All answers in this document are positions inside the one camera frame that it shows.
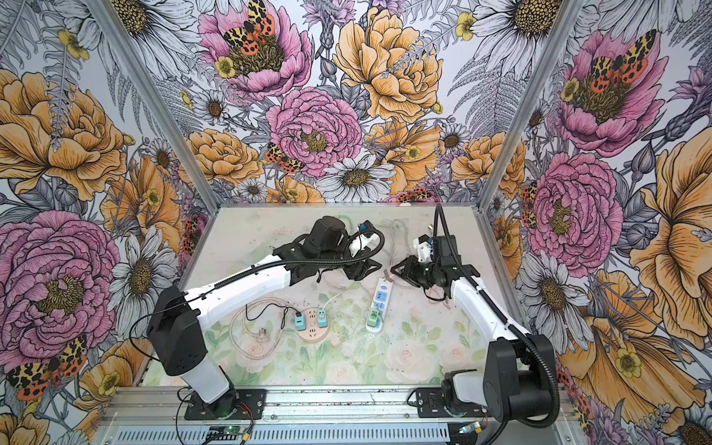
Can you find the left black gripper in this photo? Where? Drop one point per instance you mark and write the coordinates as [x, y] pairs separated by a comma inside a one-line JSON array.
[[360, 269]]

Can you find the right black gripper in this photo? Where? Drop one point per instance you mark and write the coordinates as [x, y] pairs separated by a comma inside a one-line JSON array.
[[408, 273]]

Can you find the white blue power strip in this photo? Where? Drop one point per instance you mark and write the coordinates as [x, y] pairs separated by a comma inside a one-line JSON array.
[[380, 300]]

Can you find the green charger adapter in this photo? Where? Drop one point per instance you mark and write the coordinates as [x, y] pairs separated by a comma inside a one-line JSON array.
[[374, 319]]

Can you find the teal charger with white cable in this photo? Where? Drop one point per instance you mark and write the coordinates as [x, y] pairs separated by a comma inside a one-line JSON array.
[[322, 320]]

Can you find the teal charger with black cable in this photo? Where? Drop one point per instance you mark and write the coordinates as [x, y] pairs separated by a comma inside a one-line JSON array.
[[300, 322]]

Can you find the round pink power socket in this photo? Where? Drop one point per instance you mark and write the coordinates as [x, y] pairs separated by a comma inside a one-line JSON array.
[[313, 333]]

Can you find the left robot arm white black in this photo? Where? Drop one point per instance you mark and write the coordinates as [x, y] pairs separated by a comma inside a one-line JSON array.
[[177, 325]]

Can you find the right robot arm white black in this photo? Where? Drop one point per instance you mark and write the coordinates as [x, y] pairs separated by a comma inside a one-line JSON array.
[[519, 381]]

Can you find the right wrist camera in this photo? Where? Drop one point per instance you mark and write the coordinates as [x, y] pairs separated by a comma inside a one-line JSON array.
[[423, 249]]

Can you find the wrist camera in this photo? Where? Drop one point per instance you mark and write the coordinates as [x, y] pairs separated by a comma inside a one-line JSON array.
[[363, 241], [423, 249]]

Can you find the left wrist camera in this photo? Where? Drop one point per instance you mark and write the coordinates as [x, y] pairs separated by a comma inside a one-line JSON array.
[[363, 241]]

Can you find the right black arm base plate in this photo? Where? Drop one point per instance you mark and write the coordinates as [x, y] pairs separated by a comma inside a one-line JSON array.
[[432, 403]]

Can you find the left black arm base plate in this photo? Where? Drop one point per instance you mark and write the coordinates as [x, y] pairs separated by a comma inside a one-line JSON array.
[[239, 405]]

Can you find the aluminium front rail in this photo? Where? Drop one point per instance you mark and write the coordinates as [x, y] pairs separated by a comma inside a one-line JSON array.
[[165, 406]]

